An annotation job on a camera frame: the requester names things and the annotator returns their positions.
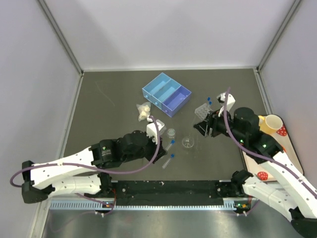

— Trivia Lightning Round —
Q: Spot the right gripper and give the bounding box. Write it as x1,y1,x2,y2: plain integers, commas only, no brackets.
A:
193,106,246,143

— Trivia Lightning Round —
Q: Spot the clear test tube rack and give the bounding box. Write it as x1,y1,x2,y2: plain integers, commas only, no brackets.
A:
195,103,212,120

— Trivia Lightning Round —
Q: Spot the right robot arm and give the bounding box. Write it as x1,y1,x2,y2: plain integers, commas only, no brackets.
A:
194,107,317,238

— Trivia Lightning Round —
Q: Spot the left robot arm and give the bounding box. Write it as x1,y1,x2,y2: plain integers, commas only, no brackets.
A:
22,130,166,204

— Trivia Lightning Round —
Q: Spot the clear glass beaker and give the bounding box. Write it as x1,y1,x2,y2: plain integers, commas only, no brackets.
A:
182,136,195,149

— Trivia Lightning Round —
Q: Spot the glass stoppered bottle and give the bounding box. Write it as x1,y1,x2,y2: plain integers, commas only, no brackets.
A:
167,128,176,139

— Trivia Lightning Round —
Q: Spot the purple drawer box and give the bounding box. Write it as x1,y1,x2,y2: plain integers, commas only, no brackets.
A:
161,86,192,117

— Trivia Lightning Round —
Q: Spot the clear bag of corks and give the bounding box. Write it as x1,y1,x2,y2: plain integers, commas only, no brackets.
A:
136,102,151,121

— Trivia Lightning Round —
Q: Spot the middle blue drawer box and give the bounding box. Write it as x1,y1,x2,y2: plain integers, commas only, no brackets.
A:
152,79,181,109

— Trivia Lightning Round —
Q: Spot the light blue drawer box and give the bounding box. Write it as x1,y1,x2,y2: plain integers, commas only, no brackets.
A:
142,72,171,99

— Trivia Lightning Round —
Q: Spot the yellow cup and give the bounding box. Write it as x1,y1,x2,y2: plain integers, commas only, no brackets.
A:
258,115,283,134

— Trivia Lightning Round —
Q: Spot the strawberry pattern tray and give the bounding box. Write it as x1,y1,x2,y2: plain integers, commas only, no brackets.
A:
241,116,304,183

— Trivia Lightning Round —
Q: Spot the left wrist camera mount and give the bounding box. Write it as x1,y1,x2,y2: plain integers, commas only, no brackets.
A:
146,117,166,144

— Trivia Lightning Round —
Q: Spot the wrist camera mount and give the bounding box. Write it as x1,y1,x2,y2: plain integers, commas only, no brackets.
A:
217,92,236,112
146,117,166,144

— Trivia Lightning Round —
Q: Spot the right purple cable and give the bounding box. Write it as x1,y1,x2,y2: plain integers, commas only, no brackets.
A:
223,86,317,199

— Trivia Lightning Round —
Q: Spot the purple cable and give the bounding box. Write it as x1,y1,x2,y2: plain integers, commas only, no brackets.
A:
9,116,162,188
223,86,317,199

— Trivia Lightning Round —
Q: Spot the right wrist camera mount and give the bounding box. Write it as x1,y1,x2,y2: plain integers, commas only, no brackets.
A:
217,92,236,112

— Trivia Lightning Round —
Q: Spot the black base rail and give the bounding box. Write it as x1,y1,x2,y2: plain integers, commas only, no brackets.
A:
84,180,251,206

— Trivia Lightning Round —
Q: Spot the grey slotted cable duct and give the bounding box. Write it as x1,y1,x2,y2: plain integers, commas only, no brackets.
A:
49,198,250,211

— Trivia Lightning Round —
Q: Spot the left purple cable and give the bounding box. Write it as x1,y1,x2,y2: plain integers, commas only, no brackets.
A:
9,116,162,188

